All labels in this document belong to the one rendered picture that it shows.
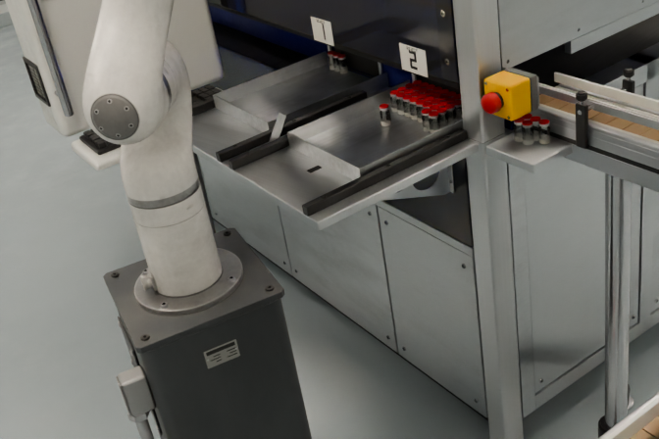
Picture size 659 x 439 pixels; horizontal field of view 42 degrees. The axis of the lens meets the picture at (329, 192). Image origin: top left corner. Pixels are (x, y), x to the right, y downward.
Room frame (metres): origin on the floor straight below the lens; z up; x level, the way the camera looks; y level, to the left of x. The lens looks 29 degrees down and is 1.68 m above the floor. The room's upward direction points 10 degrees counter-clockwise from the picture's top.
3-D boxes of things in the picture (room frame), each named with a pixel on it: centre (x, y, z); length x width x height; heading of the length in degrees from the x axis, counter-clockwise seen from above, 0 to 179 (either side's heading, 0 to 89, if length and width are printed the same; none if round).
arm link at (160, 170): (1.30, 0.26, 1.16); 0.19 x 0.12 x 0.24; 170
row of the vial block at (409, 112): (1.72, -0.22, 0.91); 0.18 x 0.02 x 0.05; 30
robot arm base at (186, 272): (1.27, 0.27, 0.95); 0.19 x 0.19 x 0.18
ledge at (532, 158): (1.52, -0.42, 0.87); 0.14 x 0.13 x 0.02; 120
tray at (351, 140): (1.67, -0.14, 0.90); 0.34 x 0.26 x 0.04; 120
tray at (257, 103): (1.96, 0.03, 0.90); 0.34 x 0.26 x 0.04; 120
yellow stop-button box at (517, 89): (1.52, -0.37, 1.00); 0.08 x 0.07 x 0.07; 120
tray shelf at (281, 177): (1.78, 0.00, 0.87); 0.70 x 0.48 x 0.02; 30
